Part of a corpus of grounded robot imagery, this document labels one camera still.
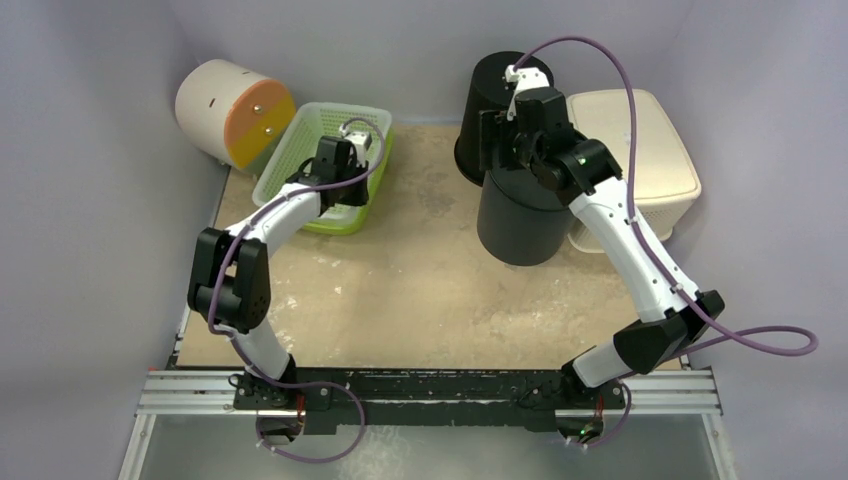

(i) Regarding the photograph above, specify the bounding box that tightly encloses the aluminium frame rail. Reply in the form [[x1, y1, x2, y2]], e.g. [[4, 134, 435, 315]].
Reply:
[[137, 368, 722, 417]]

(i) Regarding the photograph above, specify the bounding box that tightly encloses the dark blue bin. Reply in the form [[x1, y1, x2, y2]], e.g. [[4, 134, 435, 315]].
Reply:
[[476, 168, 575, 267]]

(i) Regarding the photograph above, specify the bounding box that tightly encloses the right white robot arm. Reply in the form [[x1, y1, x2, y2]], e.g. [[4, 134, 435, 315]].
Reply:
[[477, 87, 724, 407]]

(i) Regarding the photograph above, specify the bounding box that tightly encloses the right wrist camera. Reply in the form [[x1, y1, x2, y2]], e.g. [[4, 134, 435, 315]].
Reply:
[[504, 65, 551, 121]]

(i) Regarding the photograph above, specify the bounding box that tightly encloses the white drum with coloured drawers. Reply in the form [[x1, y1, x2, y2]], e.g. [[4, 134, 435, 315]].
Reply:
[[174, 59, 297, 176]]

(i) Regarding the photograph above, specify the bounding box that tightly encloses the green and white tray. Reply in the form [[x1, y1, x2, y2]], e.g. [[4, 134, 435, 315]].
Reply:
[[303, 128, 394, 236]]

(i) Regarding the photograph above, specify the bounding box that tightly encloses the white perforated basket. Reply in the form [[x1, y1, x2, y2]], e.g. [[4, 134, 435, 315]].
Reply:
[[252, 102, 392, 207]]

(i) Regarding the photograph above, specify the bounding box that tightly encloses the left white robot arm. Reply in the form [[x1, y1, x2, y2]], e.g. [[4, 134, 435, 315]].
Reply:
[[187, 131, 374, 409]]

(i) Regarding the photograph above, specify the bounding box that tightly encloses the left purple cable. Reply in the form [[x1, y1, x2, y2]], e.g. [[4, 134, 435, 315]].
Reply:
[[206, 117, 387, 392]]

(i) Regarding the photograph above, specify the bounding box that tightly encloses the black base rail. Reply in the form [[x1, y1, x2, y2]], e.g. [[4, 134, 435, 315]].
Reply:
[[228, 367, 627, 437]]

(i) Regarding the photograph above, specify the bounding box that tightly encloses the cream perforated plastic basket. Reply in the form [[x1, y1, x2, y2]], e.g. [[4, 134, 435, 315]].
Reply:
[[566, 89, 702, 242]]

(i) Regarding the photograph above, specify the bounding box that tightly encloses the large black plastic bin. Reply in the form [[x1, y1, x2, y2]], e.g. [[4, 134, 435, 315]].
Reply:
[[454, 51, 522, 186]]

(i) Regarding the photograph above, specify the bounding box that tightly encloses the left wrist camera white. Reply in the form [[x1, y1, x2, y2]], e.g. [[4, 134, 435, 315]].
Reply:
[[339, 124, 373, 161]]

